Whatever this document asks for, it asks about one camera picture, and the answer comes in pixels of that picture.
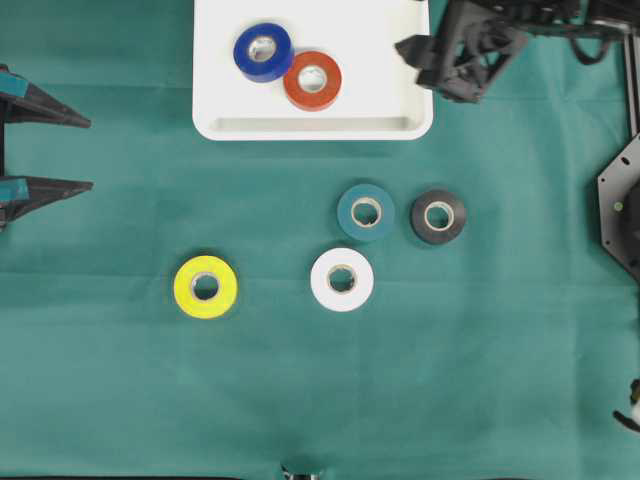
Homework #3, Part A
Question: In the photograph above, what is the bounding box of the black white object table edge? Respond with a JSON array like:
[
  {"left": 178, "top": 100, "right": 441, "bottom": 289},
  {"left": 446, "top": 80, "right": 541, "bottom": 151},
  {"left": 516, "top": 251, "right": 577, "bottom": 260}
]
[{"left": 613, "top": 378, "right": 640, "bottom": 433}]

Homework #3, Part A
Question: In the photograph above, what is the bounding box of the red tape roll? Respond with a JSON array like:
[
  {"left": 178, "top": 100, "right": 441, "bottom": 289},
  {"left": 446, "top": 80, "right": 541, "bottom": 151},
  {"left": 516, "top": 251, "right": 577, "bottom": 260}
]
[{"left": 283, "top": 51, "right": 342, "bottom": 112}]

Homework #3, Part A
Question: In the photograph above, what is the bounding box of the dark green tape roll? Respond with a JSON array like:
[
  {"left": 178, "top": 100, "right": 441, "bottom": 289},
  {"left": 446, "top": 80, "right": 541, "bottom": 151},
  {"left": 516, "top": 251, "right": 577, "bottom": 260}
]
[{"left": 337, "top": 184, "right": 396, "bottom": 242}]

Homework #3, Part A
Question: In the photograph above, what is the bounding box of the metal clamp bottom edge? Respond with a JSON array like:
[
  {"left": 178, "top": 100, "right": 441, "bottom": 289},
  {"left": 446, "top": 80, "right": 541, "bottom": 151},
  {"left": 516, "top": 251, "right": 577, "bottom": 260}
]
[{"left": 281, "top": 464, "right": 323, "bottom": 480}]

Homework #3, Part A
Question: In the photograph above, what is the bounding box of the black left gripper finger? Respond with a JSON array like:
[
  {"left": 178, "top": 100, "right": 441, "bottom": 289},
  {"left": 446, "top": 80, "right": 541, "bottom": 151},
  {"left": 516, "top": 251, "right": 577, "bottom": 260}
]
[
  {"left": 1, "top": 176, "right": 94, "bottom": 228},
  {"left": 1, "top": 64, "right": 91, "bottom": 128}
]

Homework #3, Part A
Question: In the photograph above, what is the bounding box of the black tape roll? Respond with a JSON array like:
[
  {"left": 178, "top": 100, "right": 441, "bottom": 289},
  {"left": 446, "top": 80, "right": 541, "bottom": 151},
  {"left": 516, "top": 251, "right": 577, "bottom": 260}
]
[{"left": 410, "top": 189, "right": 467, "bottom": 245}]

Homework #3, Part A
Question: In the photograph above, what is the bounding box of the white tape roll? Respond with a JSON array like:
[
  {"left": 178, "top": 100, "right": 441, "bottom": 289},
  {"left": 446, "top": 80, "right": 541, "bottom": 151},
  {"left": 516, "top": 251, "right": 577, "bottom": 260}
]
[{"left": 310, "top": 248, "right": 375, "bottom": 312}]

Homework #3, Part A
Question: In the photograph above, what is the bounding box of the blue tape roll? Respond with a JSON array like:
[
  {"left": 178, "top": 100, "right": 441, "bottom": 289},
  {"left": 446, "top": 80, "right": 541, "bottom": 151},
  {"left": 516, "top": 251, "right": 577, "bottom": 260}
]
[{"left": 233, "top": 23, "right": 294, "bottom": 83}]

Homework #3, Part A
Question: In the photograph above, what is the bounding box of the white plastic case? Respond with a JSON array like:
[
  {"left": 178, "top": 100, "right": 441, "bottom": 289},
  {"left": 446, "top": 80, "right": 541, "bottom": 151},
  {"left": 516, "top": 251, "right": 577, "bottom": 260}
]
[{"left": 192, "top": 1, "right": 433, "bottom": 141}]

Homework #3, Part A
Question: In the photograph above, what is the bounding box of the yellow tape roll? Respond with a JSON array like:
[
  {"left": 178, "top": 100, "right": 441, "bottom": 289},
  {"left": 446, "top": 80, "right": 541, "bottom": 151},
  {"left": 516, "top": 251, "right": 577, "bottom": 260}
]
[{"left": 173, "top": 255, "right": 239, "bottom": 320}]

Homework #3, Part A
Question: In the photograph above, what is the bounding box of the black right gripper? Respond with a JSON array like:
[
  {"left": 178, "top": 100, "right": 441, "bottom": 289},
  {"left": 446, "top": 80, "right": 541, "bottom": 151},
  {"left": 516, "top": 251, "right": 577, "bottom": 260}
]
[{"left": 394, "top": 1, "right": 588, "bottom": 103}]

